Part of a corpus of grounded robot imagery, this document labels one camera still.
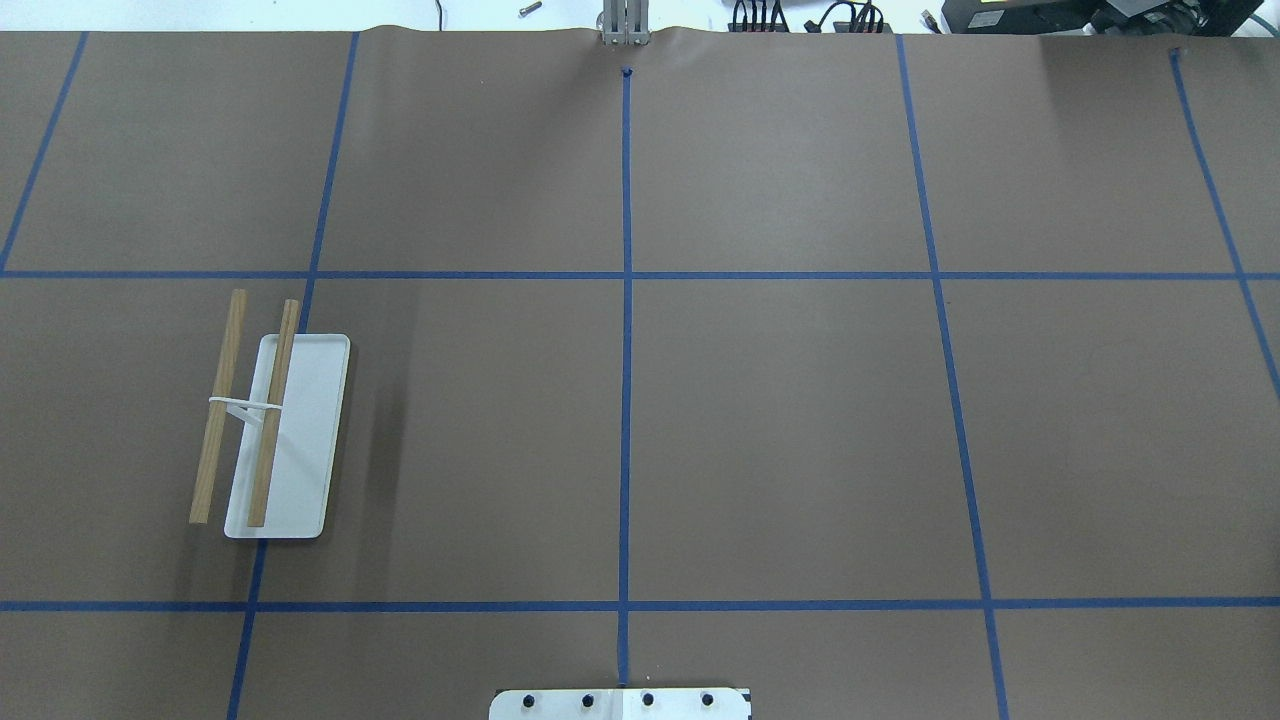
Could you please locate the wooden towel rack white base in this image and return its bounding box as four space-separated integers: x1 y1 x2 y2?
188 290 352 541

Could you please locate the aluminium frame post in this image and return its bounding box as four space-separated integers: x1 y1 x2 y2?
599 0 652 46

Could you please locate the white camera pillar with base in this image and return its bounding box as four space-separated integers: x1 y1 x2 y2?
488 687 753 719

